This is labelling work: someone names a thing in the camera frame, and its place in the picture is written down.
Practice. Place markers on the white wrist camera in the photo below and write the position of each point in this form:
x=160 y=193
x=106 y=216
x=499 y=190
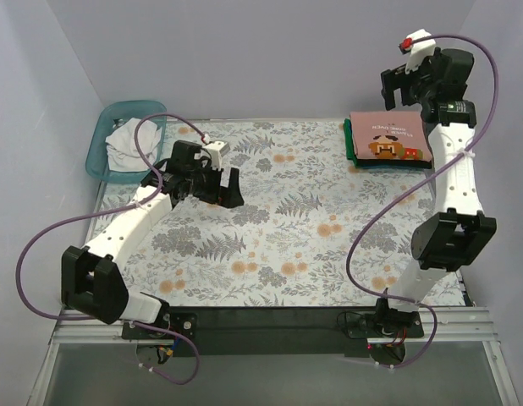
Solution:
x=215 y=150
x=418 y=48

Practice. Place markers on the pink t shirt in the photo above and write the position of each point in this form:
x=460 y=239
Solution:
x=389 y=135

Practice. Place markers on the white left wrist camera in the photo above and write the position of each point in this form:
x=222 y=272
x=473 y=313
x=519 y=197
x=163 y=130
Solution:
x=215 y=150

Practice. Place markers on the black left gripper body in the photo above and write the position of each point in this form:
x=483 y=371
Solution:
x=217 y=186

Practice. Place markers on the teal plastic basket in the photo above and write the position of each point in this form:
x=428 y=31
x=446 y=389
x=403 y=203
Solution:
x=111 y=118

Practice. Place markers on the blue folded t shirt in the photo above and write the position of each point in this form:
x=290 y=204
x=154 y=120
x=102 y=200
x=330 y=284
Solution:
x=390 y=169

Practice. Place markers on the black folded t shirt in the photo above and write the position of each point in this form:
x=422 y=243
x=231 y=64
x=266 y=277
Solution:
x=393 y=163

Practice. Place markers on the green folded t shirt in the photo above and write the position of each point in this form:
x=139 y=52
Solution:
x=348 y=138

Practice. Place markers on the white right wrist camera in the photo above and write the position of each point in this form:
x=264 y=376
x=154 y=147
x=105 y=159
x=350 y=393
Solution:
x=418 y=48

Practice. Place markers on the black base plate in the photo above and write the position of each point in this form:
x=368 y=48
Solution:
x=285 y=330

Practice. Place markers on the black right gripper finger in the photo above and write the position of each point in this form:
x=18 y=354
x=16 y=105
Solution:
x=392 y=80
x=409 y=96

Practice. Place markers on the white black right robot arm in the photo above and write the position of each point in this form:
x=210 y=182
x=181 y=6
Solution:
x=458 y=230

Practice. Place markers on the floral table mat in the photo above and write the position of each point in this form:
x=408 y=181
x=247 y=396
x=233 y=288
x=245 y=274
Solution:
x=313 y=230

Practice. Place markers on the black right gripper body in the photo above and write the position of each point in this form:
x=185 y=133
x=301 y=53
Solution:
x=397 y=80

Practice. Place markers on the white t shirt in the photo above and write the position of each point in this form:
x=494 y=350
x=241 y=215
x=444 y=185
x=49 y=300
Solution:
x=122 y=153

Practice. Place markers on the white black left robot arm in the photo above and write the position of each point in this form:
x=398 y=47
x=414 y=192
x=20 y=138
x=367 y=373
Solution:
x=91 y=278

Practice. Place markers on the aluminium frame rail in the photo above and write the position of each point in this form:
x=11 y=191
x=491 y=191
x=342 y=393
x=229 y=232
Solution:
x=458 y=361

